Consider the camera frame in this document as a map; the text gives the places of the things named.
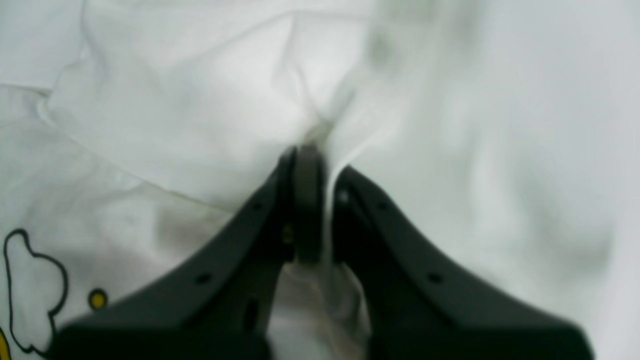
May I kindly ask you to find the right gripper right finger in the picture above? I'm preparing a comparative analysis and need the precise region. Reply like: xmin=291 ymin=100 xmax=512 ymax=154
xmin=332 ymin=167 xmax=595 ymax=360

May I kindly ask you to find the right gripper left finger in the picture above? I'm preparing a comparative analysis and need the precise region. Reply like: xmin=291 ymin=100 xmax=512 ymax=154
xmin=47 ymin=145 xmax=324 ymax=360

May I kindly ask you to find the white T-shirt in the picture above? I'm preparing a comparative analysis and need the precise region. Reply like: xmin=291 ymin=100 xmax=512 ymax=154
xmin=1 ymin=0 xmax=639 ymax=360

